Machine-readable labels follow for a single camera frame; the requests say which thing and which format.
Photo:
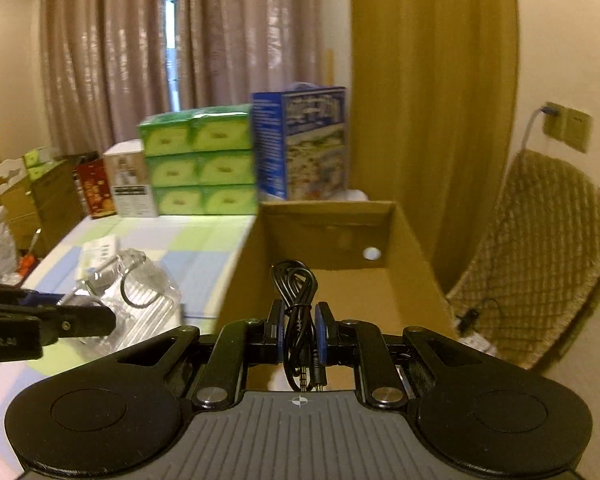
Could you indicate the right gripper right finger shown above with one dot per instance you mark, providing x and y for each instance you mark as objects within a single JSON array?
[{"x": 362, "y": 347}]

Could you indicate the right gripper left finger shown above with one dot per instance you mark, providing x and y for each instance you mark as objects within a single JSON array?
[{"x": 240, "y": 344}]

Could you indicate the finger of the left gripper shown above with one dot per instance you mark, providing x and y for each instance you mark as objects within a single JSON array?
[
  {"x": 66, "y": 321},
  {"x": 26, "y": 297}
]

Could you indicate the clear plastic packaging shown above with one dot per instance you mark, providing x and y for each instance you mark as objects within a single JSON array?
[{"x": 143, "y": 297}]

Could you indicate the white medicine box blue logo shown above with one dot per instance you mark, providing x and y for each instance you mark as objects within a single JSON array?
[{"x": 97, "y": 260}]

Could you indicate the brown cardboard box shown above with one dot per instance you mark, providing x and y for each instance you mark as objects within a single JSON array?
[{"x": 365, "y": 255}]

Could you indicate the brown cardboard boxes pile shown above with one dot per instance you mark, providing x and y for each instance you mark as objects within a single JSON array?
[{"x": 50, "y": 204}]

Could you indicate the white humidifier box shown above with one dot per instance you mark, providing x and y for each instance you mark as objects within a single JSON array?
[{"x": 128, "y": 179}]

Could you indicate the red gift box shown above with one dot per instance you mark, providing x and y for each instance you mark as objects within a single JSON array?
[{"x": 93, "y": 182}]

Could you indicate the green tissue box stack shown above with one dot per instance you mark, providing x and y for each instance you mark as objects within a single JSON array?
[{"x": 201, "y": 161}]

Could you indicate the blue milk carton box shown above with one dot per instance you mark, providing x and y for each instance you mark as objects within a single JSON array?
[{"x": 301, "y": 143}]

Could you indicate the quilted chair back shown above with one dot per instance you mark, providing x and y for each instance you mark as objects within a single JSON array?
[{"x": 538, "y": 267}]

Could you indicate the wooden door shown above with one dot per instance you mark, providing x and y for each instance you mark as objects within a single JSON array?
[{"x": 434, "y": 87}]

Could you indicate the pink curtain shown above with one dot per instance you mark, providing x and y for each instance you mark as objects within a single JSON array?
[{"x": 108, "y": 64}]

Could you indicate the wall socket pair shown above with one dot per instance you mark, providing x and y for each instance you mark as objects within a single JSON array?
[{"x": 567, "y": 125}]

